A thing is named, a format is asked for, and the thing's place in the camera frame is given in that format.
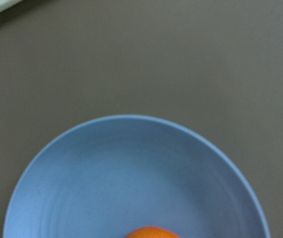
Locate orange mandarin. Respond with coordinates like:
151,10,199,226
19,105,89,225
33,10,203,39
125,226,179,238

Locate blue round plate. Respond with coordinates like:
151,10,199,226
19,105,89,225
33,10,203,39
2,115,271,238

